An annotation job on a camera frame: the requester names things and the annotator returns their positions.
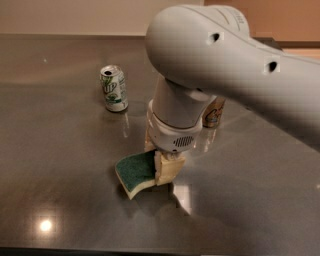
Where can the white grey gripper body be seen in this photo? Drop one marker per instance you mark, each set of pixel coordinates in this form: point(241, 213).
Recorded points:
point(170, 137)

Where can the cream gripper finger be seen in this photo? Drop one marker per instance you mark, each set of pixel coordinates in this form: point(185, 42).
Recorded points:
point(148, 145)
point(167, 166)

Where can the green and yellow sponge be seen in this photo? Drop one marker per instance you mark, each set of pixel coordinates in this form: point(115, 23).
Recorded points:
point(136, 172)

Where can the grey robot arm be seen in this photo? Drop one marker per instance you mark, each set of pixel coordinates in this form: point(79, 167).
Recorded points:
point(202, 52)

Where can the orange brown soda can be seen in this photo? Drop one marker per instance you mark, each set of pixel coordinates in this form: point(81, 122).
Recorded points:
point(213, 113)

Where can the white green 7up can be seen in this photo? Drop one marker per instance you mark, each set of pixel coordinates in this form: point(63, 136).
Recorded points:
point(114, 88)

